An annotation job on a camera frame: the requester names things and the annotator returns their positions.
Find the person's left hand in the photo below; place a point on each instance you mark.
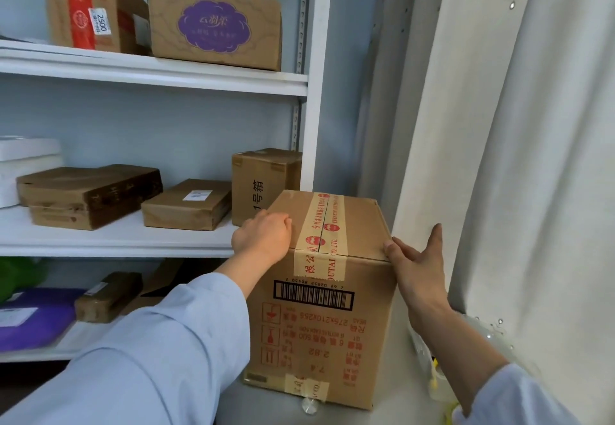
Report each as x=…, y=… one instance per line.
x=262, y=237

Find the person's right hand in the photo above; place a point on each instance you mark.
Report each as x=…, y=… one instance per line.
x=423, y=276

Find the brown cardboard box red print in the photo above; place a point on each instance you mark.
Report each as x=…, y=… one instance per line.
x=326, y=324

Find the person's right forearm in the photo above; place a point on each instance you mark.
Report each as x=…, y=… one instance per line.
x=480, y=376

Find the person's left forearm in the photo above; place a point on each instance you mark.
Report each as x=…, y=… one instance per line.
x=144, y=357

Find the upright small cardboard box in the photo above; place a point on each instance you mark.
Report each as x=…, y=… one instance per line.
x=269, y=170

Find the flat brown box white label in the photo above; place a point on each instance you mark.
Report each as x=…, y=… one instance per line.
x=178, y=213

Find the open cardboard box red print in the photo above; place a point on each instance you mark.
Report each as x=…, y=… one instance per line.
x=158, y=285

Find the small taped brown parcel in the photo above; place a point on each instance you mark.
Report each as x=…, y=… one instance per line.
x=105, y=297

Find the dark brown flat box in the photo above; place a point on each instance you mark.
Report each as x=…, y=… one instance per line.
x=81, y=196

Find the box with purple logo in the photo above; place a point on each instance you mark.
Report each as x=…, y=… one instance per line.
x=264, y=50

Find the white foam box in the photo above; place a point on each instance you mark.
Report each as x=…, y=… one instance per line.
x=24, y=151

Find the box with red tape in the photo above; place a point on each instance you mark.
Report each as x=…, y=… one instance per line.
x=55, y=11

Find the white curtain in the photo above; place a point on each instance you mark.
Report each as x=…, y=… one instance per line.
x=528, y=151

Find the white metal shelf unit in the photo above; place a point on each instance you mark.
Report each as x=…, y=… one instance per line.
x=168, y=79

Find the green object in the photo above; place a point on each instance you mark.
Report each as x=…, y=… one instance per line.
x=19, y=276

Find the silver table mount disc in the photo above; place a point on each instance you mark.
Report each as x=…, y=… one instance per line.
x=310, y=405

